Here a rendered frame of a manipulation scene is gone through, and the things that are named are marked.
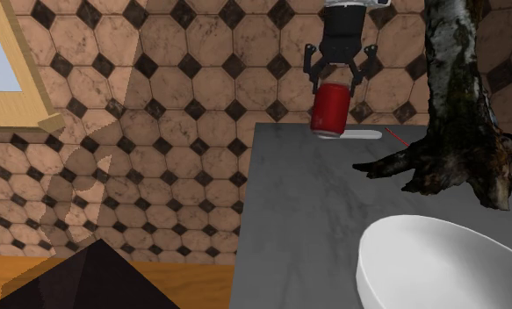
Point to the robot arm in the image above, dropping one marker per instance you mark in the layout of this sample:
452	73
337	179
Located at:
349	2

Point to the white flat oblong object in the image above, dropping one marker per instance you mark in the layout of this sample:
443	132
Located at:
362	135

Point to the white bowl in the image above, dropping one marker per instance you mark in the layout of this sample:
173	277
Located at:
444	265

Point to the dark tree trunk figure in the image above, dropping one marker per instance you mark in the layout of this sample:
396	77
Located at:
452	107

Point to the red can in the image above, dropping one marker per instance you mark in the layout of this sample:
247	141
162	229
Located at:
330	109

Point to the thin red stick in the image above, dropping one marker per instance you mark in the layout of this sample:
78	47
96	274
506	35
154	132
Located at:
397	137

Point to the dark brown angular block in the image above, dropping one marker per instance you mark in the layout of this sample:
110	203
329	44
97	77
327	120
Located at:
88	282

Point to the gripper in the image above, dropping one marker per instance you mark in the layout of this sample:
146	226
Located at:
343	34

